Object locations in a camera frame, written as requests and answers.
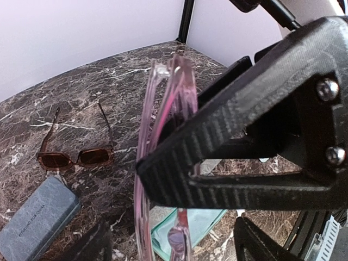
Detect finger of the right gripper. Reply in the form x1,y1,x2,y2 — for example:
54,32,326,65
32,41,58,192
135,16,348,210

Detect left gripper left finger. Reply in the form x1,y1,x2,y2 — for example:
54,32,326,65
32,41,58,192
51,219,113,260

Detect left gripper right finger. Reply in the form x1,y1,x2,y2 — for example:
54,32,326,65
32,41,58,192
234,216,307,260

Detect beige glasses case teal lining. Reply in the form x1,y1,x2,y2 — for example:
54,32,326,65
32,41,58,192
148,208,229,260

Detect light blue cleaning cloth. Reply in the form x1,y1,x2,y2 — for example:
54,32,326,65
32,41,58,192
152,208,226,256

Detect pink transparent sunglasses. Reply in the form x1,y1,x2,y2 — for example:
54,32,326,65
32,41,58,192
134,54,198,260

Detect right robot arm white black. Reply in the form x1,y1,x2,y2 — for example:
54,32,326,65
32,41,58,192
137,1,347,210

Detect brown sunglasses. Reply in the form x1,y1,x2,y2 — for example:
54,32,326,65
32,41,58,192
36,103,114,171

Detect blue-grey glasses case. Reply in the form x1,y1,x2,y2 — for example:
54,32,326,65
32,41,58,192
1,176,80,261

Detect black front rail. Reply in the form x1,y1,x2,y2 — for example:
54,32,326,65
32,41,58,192
283,209,347,260

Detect white slotted cable duct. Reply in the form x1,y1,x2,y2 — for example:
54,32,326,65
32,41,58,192
304,215,340,261

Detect right black frame post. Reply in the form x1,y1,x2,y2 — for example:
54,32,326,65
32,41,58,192
176,0,195,44

